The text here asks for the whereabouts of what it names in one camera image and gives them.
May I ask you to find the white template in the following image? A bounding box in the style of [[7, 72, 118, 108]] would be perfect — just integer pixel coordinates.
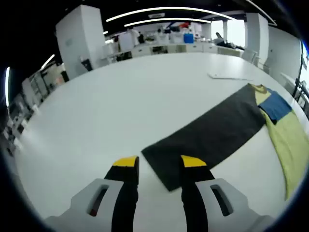
[[207, 72, 254, 80]]

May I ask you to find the long ceiling light strip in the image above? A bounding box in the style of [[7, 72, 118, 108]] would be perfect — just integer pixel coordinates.
[[5, 66, 10, 107]]

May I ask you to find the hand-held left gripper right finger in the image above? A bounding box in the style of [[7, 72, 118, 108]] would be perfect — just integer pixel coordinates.
[[180, 155, 276, 232]]

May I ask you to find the glass front cabinet row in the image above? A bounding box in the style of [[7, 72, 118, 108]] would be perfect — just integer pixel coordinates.
[[21, 70, 70, 107]]

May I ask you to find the yellow blue black garment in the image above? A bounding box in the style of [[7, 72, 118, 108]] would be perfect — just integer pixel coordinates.
[[141, 83, 307, 201]]

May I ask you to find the white office chair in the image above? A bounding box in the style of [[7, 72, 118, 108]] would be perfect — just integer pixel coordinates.
[[242, 48, 259, 65]]

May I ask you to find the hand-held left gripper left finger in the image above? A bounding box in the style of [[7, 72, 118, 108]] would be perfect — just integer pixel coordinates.
[[44, 156, 140, 232]]

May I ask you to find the black equipment stand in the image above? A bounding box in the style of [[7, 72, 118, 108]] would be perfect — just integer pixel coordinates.
[[293, 40, 309, 102]]

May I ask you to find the curved ceiling light strip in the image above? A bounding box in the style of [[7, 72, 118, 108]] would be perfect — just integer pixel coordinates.
[[124, 18, 212, 27], [106, 7, 236, 22]]

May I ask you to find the narrow white pillar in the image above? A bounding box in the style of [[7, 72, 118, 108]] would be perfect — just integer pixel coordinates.
[[246, 13, 270, 61]]

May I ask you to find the wide white pillar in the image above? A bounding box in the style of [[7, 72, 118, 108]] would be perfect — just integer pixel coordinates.
[[55, 4, 107, 80]]

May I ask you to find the white boxy appliance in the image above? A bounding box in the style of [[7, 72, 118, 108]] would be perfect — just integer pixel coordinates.
[[118, 33, 133, 51]]

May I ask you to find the black panel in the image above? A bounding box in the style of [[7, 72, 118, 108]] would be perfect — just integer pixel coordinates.
[[81, 58, 94, 72]]

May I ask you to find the white counter cabinet row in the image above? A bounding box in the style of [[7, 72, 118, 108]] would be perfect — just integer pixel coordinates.
[[106, 42, 244, 62]]

